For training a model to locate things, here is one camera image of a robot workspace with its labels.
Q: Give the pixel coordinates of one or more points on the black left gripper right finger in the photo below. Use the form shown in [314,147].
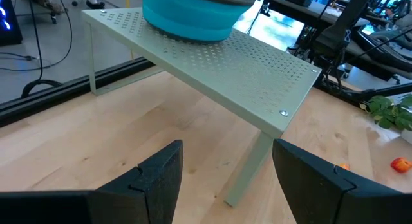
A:
[322,201]

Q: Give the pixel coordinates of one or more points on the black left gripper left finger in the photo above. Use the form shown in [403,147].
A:
[128,208]

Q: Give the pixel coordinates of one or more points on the blue bowl with grey rim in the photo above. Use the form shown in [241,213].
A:
[186,21]

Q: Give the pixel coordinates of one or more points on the green potted plant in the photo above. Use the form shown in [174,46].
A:
[386,114]

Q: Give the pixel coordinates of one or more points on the green perforated metal shelf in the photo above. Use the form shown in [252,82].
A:
[241,72]

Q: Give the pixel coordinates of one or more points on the person's foot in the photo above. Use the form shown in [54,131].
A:
[95,4]

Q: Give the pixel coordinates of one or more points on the black computer with blue lights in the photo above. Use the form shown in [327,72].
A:
[9,34]

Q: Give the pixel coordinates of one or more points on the black aluminium rig frame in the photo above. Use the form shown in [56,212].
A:
[64,90]

